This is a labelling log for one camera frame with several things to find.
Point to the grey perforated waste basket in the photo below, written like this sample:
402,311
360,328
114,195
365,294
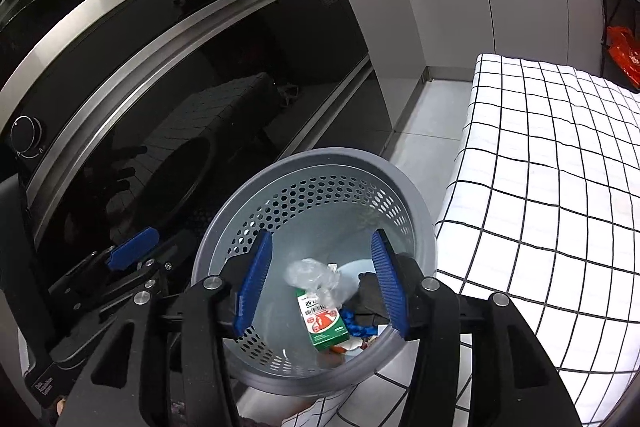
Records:
320,167

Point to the clear plastic wrap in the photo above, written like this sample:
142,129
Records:
310,274

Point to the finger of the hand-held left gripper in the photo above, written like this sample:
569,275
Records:
132,249
140,282

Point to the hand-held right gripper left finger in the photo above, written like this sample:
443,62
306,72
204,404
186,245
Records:
255,287

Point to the orange plastic bag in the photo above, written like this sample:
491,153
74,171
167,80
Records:
625,52

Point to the round oven dial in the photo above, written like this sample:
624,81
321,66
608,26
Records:
27,136

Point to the white checked tablecloth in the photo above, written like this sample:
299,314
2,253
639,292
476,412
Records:
525,157

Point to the black metal shelf rack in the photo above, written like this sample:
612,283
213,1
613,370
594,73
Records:
603,17

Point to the green white carton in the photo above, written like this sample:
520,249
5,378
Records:
320,317

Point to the black glass built-in oven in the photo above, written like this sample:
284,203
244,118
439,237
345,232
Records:
225,82

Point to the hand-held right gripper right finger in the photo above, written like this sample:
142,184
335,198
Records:
387,287

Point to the orange peel piece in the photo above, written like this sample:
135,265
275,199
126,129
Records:
341,349

